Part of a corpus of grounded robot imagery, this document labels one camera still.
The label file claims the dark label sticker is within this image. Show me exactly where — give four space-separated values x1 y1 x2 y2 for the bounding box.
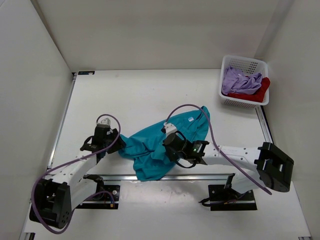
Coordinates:
77 70 95 76

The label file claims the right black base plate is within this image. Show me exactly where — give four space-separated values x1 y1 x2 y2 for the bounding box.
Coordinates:
198 184 258 211

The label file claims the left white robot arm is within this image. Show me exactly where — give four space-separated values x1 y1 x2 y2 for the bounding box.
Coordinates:
29 123 126 229

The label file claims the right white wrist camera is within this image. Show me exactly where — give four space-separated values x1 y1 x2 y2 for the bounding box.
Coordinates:
161 122 177 135

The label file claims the teal t shirt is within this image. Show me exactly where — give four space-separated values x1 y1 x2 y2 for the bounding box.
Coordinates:
118 106 210 182

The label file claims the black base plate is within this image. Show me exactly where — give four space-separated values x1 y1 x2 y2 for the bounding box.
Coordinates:
76 184 121 210
198 184 258 211

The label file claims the lavender t shirt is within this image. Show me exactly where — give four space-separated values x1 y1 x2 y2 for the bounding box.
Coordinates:
221 66 263 95

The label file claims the white plastic laundry basket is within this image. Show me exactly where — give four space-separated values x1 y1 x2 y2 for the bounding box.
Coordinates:
218 55 271 109

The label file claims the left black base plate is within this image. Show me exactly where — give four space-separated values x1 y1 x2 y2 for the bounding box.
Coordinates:
76 184 121 210

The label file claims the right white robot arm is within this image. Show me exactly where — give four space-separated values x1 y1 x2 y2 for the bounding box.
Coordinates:
163 131 294 200

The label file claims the aluminium rail bar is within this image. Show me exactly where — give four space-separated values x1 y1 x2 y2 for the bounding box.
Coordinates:
85 173 229 183

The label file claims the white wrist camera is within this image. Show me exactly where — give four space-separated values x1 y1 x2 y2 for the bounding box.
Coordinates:
96 117 111 128
161 122 177 135

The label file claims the red t shirt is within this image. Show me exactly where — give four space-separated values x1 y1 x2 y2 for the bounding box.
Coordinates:
227 77 271 103

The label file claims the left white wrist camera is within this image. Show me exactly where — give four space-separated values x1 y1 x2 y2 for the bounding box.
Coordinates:
96 117 111 128

